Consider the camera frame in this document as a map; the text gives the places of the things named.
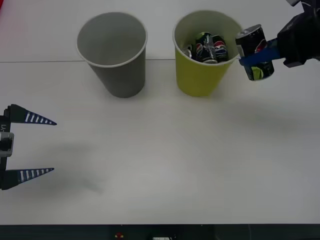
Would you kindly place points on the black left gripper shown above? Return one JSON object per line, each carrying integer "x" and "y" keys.
{"x": 4, "y": 125}

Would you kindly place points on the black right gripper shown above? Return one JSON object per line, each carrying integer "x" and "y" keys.
{"x": 300, "y": 40}

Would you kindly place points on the black can yellow-green print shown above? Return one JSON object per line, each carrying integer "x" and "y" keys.
{"x": 252, "y": 41}

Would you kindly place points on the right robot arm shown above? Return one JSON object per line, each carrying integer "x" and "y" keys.
{"x": 294, "y": 2}

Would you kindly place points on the dark blue can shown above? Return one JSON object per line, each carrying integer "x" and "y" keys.
{"x": 221, "y": 48}
{"x": 199, "y": 51}

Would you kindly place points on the black can green rim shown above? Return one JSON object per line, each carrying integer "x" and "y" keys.
{"x": 207, "y": 47}

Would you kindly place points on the yellow-green plastic waste bin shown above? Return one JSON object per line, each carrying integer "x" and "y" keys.
{"x": 197, "y": 80}

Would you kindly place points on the crushed silver can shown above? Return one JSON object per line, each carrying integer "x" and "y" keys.
{"x": 189, "y": 50}

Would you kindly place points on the dark robot torso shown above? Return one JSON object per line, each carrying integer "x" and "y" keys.
{"x": 50, "y": 233}

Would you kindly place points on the grey plastic waste bin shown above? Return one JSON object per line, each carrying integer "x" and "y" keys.
{"x": 120, "y": 80}

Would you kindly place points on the red button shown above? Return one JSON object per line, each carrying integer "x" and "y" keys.
{"x": 118, "y": 235}

